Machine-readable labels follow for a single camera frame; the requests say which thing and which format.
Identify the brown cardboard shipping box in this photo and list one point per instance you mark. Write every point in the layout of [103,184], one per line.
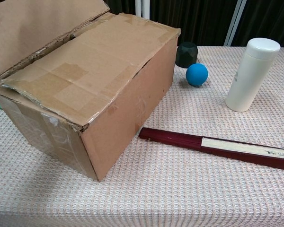
[90,89]

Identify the maroon folded hand fan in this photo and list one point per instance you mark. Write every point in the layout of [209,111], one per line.
[180,139]

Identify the blue ball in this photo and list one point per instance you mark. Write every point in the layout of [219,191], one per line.
[197,74]

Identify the pink white woven tablecloth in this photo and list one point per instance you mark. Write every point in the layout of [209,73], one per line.
[156,194]

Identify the white cylindrical bottle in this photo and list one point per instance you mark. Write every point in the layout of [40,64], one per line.
[251,75]

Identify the white vertical partition post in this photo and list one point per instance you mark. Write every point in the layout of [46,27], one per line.
[142,8]

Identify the white slanted partition frame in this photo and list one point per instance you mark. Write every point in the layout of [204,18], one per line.
[234,23]

